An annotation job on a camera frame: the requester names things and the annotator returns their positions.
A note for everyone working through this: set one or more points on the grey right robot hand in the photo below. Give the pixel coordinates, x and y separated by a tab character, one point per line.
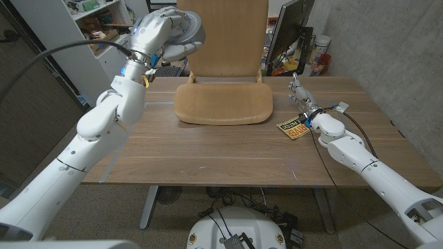
304	98

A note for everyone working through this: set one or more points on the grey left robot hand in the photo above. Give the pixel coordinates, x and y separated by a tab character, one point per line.
152	32

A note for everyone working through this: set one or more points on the grey duct tape roll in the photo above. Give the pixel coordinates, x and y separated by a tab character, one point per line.
198	29

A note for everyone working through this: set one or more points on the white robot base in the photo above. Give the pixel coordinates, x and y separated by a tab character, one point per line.
239	224

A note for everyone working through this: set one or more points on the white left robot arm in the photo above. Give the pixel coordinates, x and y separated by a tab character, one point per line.
93	128

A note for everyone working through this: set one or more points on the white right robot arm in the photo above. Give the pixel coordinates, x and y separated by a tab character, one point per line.
363	159

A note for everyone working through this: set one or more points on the yellow black warning sticker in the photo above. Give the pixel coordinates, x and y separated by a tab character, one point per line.
293	129

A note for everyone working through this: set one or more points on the light wooden chair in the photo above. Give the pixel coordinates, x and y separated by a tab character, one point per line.
225	100

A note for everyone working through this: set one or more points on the black keyboard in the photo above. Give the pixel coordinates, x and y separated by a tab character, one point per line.
167	71

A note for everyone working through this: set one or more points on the cardboard box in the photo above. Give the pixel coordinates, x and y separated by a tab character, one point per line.
105	39

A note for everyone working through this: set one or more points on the white plastic tub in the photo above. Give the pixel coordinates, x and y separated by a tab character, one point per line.
320	46

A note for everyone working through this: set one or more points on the green box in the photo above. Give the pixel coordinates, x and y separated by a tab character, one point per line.
90	5

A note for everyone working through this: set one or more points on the black computer monitor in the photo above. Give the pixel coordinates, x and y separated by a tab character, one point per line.
287	31

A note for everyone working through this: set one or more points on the white shelf cabinet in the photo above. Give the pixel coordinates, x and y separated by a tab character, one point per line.
83	58

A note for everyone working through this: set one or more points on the grey table leg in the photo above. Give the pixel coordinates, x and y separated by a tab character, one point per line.
148	207
324	211

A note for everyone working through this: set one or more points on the black power adapter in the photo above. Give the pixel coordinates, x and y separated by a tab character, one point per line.
292	228

